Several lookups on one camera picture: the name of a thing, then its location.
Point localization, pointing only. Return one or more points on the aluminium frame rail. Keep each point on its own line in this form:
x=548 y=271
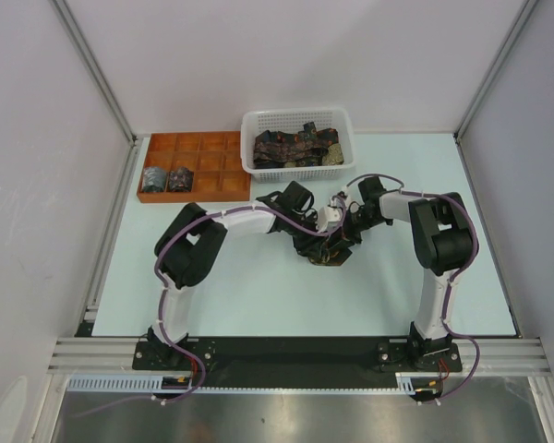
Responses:
x=82 y=47

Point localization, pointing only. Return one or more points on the dark patterned tie in basket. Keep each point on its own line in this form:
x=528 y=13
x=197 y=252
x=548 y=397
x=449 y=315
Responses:
x=306 y=148

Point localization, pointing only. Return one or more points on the white slotted cable duct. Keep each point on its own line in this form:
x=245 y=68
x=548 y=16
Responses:
x=399 y=385

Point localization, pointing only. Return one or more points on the rolled grey tie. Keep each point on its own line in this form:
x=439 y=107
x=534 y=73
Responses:
x=153 y=180

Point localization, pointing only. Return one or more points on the white plastic basket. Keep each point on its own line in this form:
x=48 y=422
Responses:
x=291 y=121

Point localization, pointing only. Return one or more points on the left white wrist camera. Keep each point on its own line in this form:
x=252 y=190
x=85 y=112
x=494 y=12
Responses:
x=329 y=219

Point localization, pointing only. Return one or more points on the orange green patterned tie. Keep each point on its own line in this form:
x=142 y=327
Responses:
x=322 y=255

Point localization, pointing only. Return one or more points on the orange compartment tray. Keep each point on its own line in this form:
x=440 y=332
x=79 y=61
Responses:
x=214 y=157

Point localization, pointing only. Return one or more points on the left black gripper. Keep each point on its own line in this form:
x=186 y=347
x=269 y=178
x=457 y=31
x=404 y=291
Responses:
x=310 y=245

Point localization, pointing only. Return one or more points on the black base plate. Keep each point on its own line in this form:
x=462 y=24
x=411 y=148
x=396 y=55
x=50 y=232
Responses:
x=370 y=362

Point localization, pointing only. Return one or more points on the olive gold tie in basket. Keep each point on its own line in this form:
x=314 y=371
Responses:
x=334 y=156

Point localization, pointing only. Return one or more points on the dark red tie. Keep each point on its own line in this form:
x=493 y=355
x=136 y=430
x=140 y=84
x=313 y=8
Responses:
x=180 y=180

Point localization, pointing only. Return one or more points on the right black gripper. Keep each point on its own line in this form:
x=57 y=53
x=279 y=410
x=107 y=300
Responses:
x=346 y=233

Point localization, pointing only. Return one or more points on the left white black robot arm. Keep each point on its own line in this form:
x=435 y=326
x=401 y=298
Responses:
x=189 y=247

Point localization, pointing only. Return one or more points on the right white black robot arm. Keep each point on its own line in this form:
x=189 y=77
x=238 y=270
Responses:
x=445 y=243

